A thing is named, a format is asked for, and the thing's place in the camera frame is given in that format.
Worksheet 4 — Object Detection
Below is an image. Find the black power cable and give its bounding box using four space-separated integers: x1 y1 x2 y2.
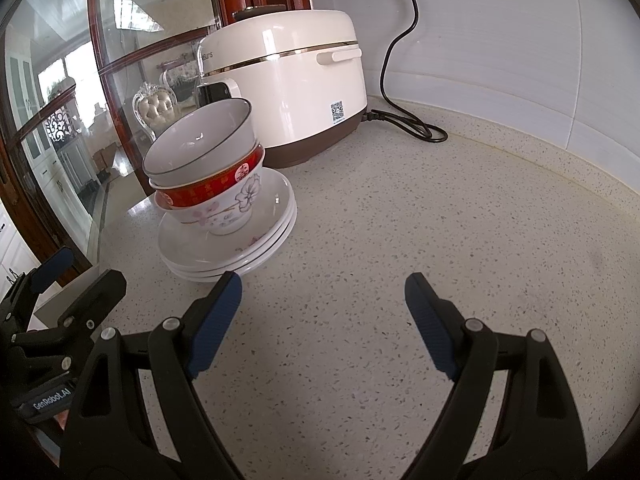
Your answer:
362 0 449 144

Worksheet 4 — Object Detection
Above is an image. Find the cream rice cooker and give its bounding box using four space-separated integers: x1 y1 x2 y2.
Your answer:
196 6 369 169

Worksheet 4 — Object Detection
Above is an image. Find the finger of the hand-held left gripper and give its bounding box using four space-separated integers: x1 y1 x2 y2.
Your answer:
0 246 74 313
12 269 127 348

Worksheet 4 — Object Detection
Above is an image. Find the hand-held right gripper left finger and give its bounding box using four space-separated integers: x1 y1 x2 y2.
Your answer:
60 270 246 480

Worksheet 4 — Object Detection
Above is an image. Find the wooden framed glass door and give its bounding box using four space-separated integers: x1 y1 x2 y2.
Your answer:
0 0 311 286

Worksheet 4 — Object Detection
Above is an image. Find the dark rim white bowl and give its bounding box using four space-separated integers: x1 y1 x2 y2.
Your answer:
142 98 257 187

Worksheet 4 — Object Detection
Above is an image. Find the red band white bowl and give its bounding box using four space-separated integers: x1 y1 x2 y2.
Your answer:
150 144 266 209

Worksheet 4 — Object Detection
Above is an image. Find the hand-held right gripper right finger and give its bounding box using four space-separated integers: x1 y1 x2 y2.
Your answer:
400 272 588 480

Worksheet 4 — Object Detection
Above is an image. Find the white upholstered chair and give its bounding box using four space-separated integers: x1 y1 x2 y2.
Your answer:
132 81 178 142

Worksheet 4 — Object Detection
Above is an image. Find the white floral plate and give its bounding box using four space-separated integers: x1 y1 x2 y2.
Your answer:
165 200 297 277
175 210 298 283
157 167 296 267

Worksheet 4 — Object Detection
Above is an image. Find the white floral footed bowl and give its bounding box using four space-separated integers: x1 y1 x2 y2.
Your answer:
154 165 265 236

